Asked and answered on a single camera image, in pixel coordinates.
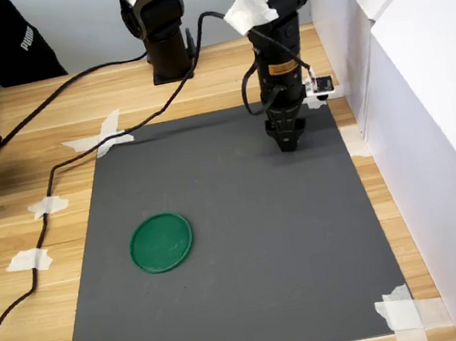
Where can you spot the white camera box with board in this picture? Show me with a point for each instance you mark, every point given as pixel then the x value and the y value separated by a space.
pixel 321 84

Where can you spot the dark grey mat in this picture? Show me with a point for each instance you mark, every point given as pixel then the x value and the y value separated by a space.
pixel 243 241

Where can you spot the crumpled white tape strip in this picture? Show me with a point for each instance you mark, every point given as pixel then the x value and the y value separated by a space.
pixel 251 10

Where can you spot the round green lid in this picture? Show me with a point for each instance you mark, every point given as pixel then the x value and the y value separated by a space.
pixel 161 244

